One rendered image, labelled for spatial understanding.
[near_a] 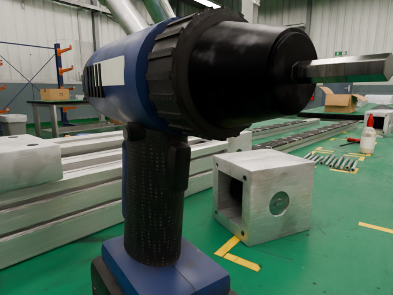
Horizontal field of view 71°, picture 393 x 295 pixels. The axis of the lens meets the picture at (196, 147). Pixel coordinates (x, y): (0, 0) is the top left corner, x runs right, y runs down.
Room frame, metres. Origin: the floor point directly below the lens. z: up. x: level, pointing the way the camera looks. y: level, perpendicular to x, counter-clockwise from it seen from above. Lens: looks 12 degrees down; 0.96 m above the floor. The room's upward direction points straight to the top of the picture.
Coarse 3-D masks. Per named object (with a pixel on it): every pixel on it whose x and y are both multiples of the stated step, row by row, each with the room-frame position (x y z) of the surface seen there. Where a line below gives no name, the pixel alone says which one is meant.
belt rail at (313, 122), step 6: (306, 120) 1.46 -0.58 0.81; (312, 120) 1.46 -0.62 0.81; (318, 120) 1.52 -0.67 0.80; (282, 126) 1.20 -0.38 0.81; (288, 126) 1.24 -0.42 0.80; (294, 126) 1.31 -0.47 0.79; (300, 126) 1.34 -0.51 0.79; (306, 126) 1.40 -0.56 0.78; (258, 132) 1.05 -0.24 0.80; (264, 132) 1.08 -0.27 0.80; (270, 132) 1.13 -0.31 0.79; (276, 132) 1.16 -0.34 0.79; (282, 132) 1.20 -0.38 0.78; (252, 138) 1.02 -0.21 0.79; (258, 138) 1.05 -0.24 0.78
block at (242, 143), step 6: (240, 132) 0.59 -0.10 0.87; (246, 132) 0.59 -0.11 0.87; (228, 138) 0.54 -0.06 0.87; (234, 138) 0.55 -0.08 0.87; (240, 138) 0.57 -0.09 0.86; (246, 138) 0.59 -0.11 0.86; (228, 144) 0.54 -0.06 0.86; (234, 144) 0.55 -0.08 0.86; (240, 144) 0.57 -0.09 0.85; (246, 144) 0.59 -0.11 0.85; (228, 150) 0.54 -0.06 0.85; (234, 150) 0.55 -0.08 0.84; (240, 150) 0.57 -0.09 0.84; (246, 150) 0.59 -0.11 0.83
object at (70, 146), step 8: (72, 136) 0.59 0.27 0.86; (80, 136) 0.59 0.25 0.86; (88, 136) 0.60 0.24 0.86; (96, 136) 0.61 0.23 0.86; (104, 136) 0.63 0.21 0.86; (112, 136) 0.64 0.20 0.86; (120, 136) 0.60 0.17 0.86; (64, 144) 0.51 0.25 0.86; (72, 144) 0.51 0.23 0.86; (80, 144) 0.51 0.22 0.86; (88, 144) 0.52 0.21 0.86; (96, 144) 0.54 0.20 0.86; (104, 144) 0.55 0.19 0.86; (112, 144) 0.56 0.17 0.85; (120, 144) 0.58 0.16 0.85; (64, 152) 0.49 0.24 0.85; (72, 152) 0.50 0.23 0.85; (80, 152) 0.52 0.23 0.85; (88, 152) 0.53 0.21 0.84
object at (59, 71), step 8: (48, 48) 7.56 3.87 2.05; (56, 48) 7.73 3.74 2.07; (56, 56) 7.78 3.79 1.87; (0, 64) 6.07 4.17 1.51; (56, 64) 7.76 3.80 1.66; (0, 88) 6.16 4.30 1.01; (64, 88) 7.61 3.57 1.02; (72, 88) 7.39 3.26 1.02; (8, 104) 6.68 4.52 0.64; (0, 112) 6.28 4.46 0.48; (64, 112) 7.73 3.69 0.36; (64, 120) 7.71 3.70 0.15; (0, 128) 6.42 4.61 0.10
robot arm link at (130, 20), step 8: (104, 0) 0.97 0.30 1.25; (112, 0) 0.95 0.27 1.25; (120, 0) 0.95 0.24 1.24; (128, 0) 0.97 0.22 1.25; (112, 8) 0.96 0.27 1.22; (120, 8) 0.94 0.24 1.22; (128, 8) 0.94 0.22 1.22; (120, 16) 0.94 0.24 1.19; (128, 16) 0.93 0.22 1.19; (136, 16) 0.94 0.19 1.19; (120, 24) 0.95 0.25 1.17; (128, 24) 0.93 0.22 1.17; (136, 24) 0.93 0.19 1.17; (144, 24) 0.94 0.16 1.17; (128, 32) 0.94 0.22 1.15
